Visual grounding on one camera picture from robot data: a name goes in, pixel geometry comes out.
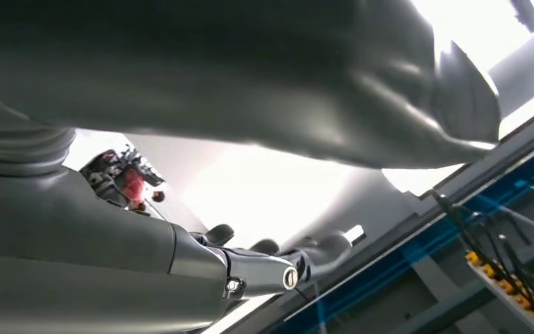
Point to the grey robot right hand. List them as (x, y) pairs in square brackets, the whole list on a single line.
[(110, 267)]

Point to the red and black device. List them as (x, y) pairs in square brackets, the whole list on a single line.
[(131, 184)]

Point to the yellow connector strip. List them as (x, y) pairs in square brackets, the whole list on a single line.
[(506, 286)]

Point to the blue metal frame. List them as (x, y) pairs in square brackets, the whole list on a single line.
[(433, 239)]

